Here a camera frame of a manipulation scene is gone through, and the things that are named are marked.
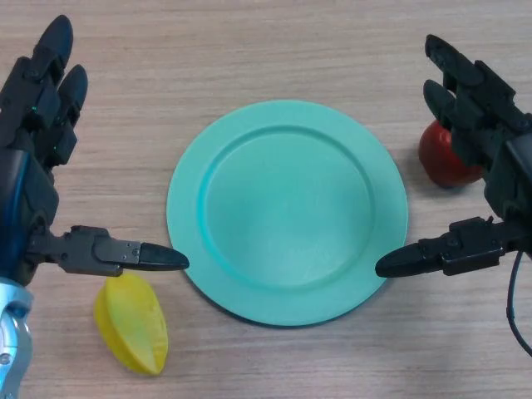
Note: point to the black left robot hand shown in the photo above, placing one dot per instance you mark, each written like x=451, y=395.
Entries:
x=29, y=195

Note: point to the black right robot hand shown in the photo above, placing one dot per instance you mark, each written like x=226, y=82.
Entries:
x=505, y=174

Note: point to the yellow starfruit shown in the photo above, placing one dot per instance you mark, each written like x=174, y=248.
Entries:
x=133, y=328

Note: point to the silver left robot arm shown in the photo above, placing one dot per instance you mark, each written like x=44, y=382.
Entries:
x=12, y=332

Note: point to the green round plate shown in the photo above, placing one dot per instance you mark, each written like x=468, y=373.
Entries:
x=287, y=216

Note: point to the red apple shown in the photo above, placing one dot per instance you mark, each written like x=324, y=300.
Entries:
x=440, y=158

